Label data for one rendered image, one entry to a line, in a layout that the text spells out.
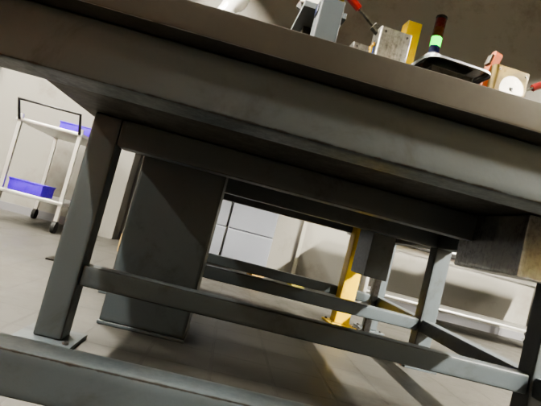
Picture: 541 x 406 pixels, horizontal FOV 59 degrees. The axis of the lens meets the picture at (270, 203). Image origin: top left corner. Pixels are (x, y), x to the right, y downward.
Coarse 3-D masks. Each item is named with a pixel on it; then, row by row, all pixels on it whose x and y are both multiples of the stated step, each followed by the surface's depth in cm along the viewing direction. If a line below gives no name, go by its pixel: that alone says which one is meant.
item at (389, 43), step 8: (384, 32) 128; (392, 32) 128; (400, 32) 128; (376, 40) 129; (384, 40) 127; (392, 40) 128; (400, 40) 128; (408, 40) 128; (376, 48) 127; (384, 48) 127; (392, 48) 128; (400, 48) 128; (408, 48) 128; (392, 56) 128; (400, 56) 128
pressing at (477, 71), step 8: (424, 56) 124; (432, 56) 124; (440, 56) 121; (448, 56) 121; (416, 64) 132; (424, 64) 130; (432, 64) 129; (440, 64) 128; (448, 64) 126; (456, 64) 125; (464, 64) 124; (472, 64) 122; (464, 72) 129; (472, 72) 128; (480, 72) 126; (488, 72) 123; (480, 80) 130
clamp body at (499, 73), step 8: (496, 64) 132; (496, 72) 132; (504, 72) 132; (512, 72) 132; (520, 72) 133; (488, 80) 134; (496, 80) 132; (504, 80) 132; (512, 80) 132; (520, 80) 133; (496, 88) 132; (504, 88) 132; (512, 88) 132; (520, 88) 133; (520, 96) 133
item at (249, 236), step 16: (224, 208) 392; (240, 208) 393; (224, 224) 392; (240, 224) 392; (256, 224) 394; (272, 224) 395; (224, 240) 425; (240, 240) 392; (256, 240) 393; (272, 240) 395; (240, 256) 391; (256, 256) 393
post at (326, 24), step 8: (320, 0) 138; (328, 0) 136; (336, 0) 136; (320, 8) 135; (328, 8) 136; (336, 8) 136; (344, 8) 136; (320, 16) 135; (328, 16) 136; (336, 16) 136; (312, 24) 141; (320, 24) 135; (328, 24) 135; (336, 24) 136; (312, 32) 136; (320, 32) 135; (328, 32) 135; (336, 32) 136; (336, 40) 136
